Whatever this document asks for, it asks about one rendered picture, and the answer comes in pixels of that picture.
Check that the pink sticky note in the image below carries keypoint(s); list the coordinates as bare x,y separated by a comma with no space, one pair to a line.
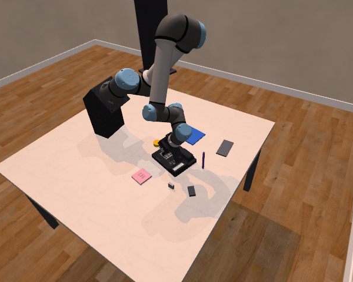
141,176

